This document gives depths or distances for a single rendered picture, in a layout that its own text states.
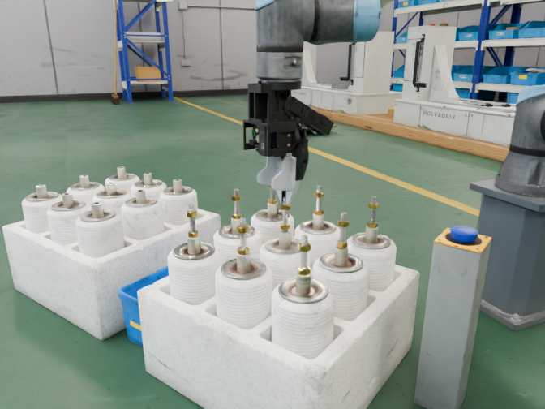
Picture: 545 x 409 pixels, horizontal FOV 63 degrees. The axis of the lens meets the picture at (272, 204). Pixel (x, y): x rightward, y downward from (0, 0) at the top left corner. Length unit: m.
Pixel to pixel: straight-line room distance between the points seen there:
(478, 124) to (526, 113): 2.04
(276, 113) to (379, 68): 3.56
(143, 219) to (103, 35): 6.04
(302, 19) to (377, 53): 3.53
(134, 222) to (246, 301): 0.46
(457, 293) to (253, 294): 0.32
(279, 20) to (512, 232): 0.70
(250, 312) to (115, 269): 0.39
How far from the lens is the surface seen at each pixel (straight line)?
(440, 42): 3.71
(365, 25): 0.75
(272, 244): 0.83
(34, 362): 1.06
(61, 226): 1.12
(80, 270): 1.02
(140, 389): 0.92
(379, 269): 0.84
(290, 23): 0.71
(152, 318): 0.85
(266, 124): 0.70
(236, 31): 7.44
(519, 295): 1.16
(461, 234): 0.74
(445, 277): 0.75
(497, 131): 3.04
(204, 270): 0.79
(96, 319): 1.05
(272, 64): 0.71
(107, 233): 1.02
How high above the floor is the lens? 0.59
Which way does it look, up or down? 18 degrees down
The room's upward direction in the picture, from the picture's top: straight up
